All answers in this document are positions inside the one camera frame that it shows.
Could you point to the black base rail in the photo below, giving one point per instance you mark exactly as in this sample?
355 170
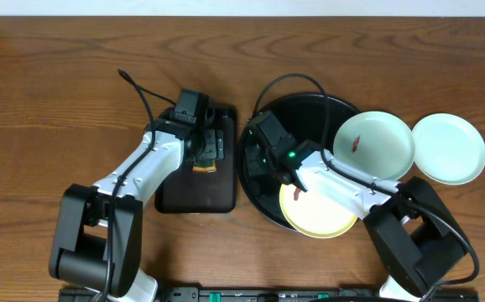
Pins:
190 294

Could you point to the round black tray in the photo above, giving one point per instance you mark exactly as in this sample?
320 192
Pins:
301 114

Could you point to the green and orange sponge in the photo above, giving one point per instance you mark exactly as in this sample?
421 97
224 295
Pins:
204 166

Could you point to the light green plate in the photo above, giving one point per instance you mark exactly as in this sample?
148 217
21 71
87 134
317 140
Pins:
448 149
377 143

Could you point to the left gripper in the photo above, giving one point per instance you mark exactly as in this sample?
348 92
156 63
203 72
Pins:
211 145

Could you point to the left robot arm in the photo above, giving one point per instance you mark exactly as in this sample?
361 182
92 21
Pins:
98 236

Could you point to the black rectangular tray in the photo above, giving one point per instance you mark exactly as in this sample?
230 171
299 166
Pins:
190 191

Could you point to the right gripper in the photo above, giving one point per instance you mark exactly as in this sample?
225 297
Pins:
252 168

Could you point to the yellow plate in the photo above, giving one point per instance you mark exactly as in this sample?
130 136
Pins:
313 214

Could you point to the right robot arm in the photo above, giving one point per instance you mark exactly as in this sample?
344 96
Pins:
416 237

